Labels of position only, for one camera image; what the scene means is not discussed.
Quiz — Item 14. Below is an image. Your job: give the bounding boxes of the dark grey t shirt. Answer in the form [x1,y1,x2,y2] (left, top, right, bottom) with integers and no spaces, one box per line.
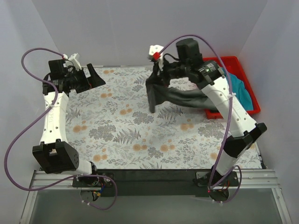
[145,70,219,114]

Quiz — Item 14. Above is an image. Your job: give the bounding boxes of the floral patterned table mat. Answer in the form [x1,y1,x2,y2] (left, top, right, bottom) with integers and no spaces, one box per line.
[45,65,262,170]

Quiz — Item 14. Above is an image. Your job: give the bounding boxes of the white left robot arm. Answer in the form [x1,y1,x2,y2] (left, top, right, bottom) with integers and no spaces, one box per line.
[32,59,105,187]

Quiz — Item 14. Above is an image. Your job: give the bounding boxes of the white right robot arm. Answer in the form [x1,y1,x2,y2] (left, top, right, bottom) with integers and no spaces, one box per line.
[146,38,267,186]

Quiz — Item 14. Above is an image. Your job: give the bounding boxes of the aluminium frame rail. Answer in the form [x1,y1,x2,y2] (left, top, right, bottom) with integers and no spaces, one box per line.
[20,169,291,224]

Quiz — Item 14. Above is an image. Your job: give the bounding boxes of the teal t shirt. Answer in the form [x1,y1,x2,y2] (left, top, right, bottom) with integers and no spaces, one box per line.
[229,73,254,111]

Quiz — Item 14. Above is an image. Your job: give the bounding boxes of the red plastic bin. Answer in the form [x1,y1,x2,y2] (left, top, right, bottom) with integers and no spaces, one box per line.
[203,56,261,119]

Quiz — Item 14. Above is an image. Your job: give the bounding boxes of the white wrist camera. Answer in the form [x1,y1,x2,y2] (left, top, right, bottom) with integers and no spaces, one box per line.
[66,53,82,71]
[148,45,164,70]

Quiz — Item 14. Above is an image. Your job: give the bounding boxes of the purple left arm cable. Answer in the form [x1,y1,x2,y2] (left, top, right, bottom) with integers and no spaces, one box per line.
[4,48,117,211]

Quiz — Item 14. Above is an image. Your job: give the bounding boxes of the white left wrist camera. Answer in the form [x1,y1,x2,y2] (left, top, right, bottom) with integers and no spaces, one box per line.
[66,53,82,71]

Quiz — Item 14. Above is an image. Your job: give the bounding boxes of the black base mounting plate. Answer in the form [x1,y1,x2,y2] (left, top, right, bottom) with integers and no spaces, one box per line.
[72,169,239,201]

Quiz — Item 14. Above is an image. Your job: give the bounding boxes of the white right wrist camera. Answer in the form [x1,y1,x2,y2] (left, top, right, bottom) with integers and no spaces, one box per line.
[148,45,164,70]

